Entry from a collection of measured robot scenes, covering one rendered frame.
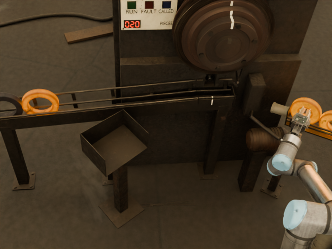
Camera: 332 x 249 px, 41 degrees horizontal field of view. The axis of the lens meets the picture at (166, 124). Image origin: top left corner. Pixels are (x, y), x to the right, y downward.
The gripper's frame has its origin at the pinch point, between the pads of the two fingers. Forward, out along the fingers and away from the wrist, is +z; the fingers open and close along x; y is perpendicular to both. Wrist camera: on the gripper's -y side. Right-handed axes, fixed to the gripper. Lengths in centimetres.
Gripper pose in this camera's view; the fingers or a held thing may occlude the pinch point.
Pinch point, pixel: (307, 108)
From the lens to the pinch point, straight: 240.7
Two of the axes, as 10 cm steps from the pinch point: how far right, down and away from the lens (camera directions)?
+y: -0.9, -4.6, -8.8
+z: 4.8, -8.0, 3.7
